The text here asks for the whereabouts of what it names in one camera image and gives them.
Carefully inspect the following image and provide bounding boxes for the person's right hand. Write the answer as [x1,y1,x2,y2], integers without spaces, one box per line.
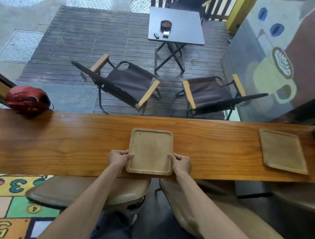
[168,152,192,176]

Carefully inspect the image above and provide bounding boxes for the person's left hand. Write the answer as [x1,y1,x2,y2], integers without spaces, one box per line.
[107,149,135,173]

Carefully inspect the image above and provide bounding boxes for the square wooden tray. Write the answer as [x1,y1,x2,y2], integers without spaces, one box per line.
[126,127,174,176]
[259,128,309,175]

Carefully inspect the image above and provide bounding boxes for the person's right forearm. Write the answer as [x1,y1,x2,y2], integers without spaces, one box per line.
[176,171,250,239]

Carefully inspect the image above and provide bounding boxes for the person's left forearm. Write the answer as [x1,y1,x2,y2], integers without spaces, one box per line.
[38,165,126,239]

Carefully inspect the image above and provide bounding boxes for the person's blue jeans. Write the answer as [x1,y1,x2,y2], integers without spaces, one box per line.
[90,208,197,239]

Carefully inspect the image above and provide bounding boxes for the white stone block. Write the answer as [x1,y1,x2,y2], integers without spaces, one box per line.
[224,109,241,121]

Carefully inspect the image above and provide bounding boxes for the grey outdoor mat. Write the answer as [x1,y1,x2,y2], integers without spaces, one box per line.
[14,81,99,114]

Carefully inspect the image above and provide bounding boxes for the red helmet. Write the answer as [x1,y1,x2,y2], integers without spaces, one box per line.
[5,85,53,116]

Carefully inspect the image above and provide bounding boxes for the colourful hopscotch rug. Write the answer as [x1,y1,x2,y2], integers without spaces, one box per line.
[0,173,62,239]

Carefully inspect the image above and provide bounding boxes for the black folding outdoor table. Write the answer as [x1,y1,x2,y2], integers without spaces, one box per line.
[147,7,205,73]

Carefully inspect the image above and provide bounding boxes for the dark round ashtray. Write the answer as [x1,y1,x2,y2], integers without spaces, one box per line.
[160,20,173,32]

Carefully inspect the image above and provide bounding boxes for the dark wooden picket fence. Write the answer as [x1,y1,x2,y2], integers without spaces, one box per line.
[150,0,238,21]

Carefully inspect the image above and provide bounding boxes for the yellow post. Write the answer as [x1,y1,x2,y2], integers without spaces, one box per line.
[226,0,258,35]

